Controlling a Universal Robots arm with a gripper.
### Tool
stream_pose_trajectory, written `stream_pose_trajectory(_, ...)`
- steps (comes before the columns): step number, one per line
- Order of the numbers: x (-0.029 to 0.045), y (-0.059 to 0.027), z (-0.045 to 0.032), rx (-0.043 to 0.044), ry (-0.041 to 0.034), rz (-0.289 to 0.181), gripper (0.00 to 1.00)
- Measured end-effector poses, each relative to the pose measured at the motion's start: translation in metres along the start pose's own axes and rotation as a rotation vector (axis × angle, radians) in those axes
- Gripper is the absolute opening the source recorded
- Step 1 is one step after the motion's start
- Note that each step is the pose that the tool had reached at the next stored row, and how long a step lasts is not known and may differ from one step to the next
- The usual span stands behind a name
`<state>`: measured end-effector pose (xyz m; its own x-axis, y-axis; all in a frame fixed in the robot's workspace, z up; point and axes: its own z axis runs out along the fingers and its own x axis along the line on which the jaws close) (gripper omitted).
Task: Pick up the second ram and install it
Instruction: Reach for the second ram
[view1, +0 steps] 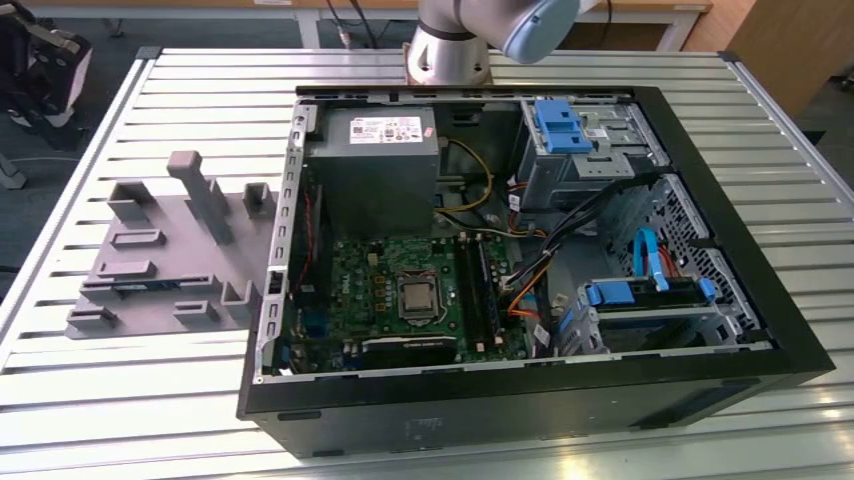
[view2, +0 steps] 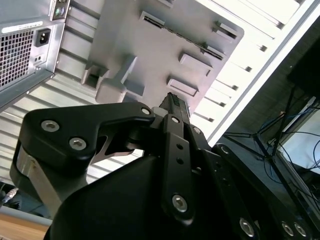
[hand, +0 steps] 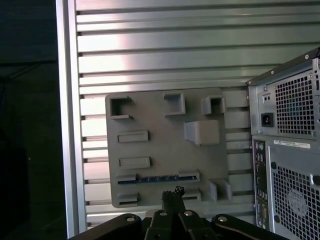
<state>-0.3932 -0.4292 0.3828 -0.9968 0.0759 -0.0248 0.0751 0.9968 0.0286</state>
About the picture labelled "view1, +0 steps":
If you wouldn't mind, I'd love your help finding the orange wire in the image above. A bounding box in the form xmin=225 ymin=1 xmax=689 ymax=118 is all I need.
xmin=505 ymin=272 xmax=555 ymax=319

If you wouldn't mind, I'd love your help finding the metal drive cage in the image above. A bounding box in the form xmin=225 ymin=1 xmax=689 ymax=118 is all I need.
xmin=519 ymin=97 xmax=672 ymax=211

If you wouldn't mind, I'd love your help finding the yellow wire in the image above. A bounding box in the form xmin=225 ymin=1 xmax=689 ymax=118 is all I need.
xmin=436 ymin=139 xmax=495 ymax=221

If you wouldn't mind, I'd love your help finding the green motherboard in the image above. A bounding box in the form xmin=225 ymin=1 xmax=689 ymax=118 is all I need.
xmin=278 ymin=232 xmax=535 ymax=374

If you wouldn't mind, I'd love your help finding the black graphics card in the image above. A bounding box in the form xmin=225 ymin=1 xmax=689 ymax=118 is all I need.
xmin=358 ymin=335 xmax=461 ymax=371

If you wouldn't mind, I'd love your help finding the grey parts rack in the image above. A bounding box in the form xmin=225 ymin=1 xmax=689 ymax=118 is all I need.
xmin=62 ymin=149 xmax=281 ymax=341

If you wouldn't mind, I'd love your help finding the blue plastic clip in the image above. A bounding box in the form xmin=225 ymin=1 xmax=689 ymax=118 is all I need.
xmin=556 ymin=304 xmax=581 ymax=346

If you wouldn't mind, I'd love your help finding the hard disk in blue carrier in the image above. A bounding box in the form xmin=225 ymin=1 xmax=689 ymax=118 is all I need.
xmin=584 ymin=277 xmax=720 ymax=314

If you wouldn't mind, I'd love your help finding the black PC case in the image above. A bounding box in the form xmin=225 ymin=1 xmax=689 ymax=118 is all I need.
xmin=236 ymin=84 xmax=839 ymax=459

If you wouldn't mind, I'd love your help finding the grey desk leg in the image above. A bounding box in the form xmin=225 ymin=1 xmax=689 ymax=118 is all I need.
xmin=0 ymin=149 xmax=28 ymax=191

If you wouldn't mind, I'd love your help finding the blue drive bay latch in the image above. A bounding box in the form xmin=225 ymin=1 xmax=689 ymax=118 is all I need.
xmin=532 ymin=99 xmax=595 ymax=155

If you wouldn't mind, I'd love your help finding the white framed desk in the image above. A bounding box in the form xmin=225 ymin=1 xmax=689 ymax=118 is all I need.
xmin=292 ymin=0 xmax=713 ymax=52

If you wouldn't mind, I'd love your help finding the black camera cable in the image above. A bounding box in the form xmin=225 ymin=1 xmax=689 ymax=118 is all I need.
xmin=322 ymin=0 xmax=376 ymax=50

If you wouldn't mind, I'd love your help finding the CPU socket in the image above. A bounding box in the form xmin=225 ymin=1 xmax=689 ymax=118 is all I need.
xmin=393 ymin=268 xmax=447 ymax=329

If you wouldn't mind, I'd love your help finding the silver CPU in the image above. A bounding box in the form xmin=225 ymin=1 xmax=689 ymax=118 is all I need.
xmin=398 ymin=279 xmax=435 ymax=314

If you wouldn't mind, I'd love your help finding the grey power supply unit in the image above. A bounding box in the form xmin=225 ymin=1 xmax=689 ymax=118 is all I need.
xmin=304 ymin=107 xmax=441 ymax=236

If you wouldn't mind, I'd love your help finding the blue RAM stick white label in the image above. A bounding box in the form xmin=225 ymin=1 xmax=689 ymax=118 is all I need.
xmin=109 ymin=275 xmax=214 ymax=294

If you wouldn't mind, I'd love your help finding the blue flat wire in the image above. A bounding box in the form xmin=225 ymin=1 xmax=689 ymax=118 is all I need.
xmin=629 ymin=227 xmax=672 ymax=294

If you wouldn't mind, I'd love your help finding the wooden cabinet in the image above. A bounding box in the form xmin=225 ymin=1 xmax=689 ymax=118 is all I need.
xmin=725 ymin=0 xmax=854 ymax=119

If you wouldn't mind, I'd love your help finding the RAM slot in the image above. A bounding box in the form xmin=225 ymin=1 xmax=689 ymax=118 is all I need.
xmin=455 ymin=233 xmax=487 ymax=352

